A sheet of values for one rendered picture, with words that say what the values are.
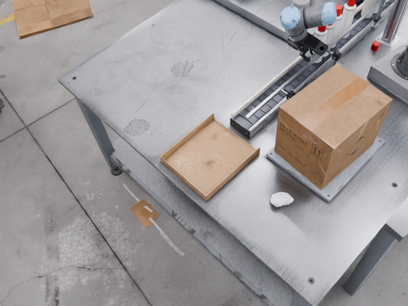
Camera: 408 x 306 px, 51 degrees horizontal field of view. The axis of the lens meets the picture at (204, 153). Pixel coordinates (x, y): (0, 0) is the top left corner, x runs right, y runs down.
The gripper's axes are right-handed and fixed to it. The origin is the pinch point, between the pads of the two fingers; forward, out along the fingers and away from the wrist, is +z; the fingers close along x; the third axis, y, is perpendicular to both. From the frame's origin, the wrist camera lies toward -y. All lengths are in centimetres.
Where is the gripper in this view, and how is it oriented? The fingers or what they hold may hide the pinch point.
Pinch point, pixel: (312, 54)
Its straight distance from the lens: 194.0
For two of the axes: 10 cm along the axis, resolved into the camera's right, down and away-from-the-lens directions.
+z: 4.2, 1.8, 8.9
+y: -7.0, -5.6, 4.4
